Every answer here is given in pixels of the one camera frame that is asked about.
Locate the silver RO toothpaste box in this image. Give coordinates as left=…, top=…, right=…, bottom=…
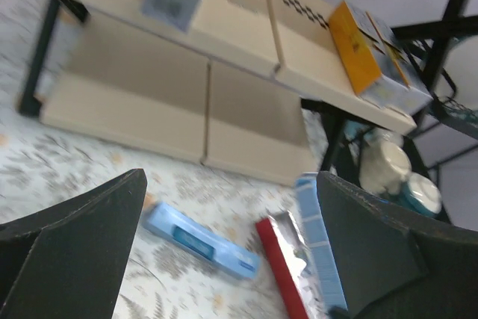
left=366, top=12, right=432, bottom=115

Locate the cream mug black handle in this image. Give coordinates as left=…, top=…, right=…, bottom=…
left=359, top=140, right=412, bottom=195

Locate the brown red toothpaste box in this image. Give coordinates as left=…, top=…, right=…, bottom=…
left=255, top=211, right=327, bottom=319

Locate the black wire dish rack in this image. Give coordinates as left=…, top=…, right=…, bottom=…
left=320, top=0, right=478, bottom=223

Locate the orange RO toothpaste box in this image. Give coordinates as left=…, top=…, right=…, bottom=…
left=328, top=0, right=412, bottom=109

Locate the light blue toothpaste box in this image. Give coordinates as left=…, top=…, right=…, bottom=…
left=143, top=202, right=260, bottom=280

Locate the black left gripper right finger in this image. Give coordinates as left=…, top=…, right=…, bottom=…
left=317, top=172, right=477, bottom=318

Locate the beige three-tier shelf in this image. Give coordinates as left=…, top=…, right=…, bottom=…
left=40, top=0, right=416, bottom=185

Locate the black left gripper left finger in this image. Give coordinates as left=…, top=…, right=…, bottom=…
left=1, top=169, right=147, bottom=318

